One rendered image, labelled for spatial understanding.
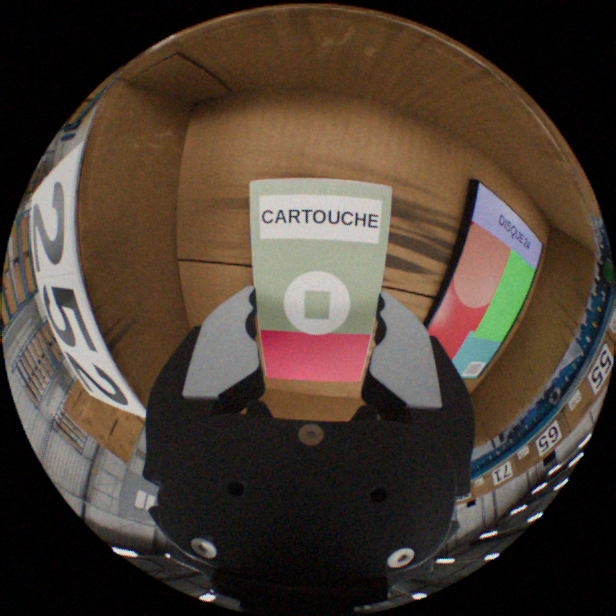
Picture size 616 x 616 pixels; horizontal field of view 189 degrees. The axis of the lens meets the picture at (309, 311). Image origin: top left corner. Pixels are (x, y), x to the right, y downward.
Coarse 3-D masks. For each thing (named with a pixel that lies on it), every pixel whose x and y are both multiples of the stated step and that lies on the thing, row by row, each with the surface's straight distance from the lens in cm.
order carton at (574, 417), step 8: (608, 336) 106; (608, 344) 106; (600, 352) 106; (592, 368) 107; (584, 376) 108; (608, 376) 107; (584, 384) 109; (584, 392) 109; (592, 392) 109; (600, 392) 108; (568, 400) 112; (584, 400) 110; (592, 400) 109; (568, 408) 113; (576, 408) 111; (584, 408) 110; (568, 416) 113; (576, 416) 112; (584, 416) 111; (568, 424) 114; (576, 424) 113
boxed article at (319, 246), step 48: (288, 192) 11; (336, 192) 10; (384, 192) 11; (288, 240) 11; (336, 240) 11; (384, 240) 11; (288, 288) 12; (336, 288) 11; (288, 336) 13; (336, 336) 13
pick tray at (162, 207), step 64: (192, 64) 13; (256, 64) 14; (320, 64) 13; (384, 64) 12; (448, 64) 11; (128, 128) 14; (192, 128) 18; (256, 128) 15; (320, 128) 14; (384, 128) 15; (448, 128) 18; (512, 128) 14; (128, 192) 14; (192, 192) 16; (448, 192) 16; (512, 192) 22; (576, 192) 18; (128, 256) 14; (192, 256) 17; (448, 256) 17; (576, 256) 29; (128, 320) 15; (192, 320) 20; (256, 320) 17; (576, 320) 27; (128, 384) 16; (320, 384) 22; (512, 384) 31
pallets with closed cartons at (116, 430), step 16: (80, 384) 371; (80, 400) 348; (96, 400) 328; (80, 416) 326; (96, 416) 333; (112, 416) 348; (128, 416) 373; (96, 432) 337; (112, 432) 356; (128, 432) 377; (112, 448) 364; (128, 448) 384
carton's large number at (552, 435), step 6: (552, 426) 117; (546, 432) 119; (552, 432) 118; (558, 432) 116; (540, 438) 122; (546, 438) 120; (552, 438) 118; (558, 438) 117; (540, 444) 122; (546, 444) 121; (552, 444) 119; (540, 450) 123; (546, 450) 121; (540, 456) 124
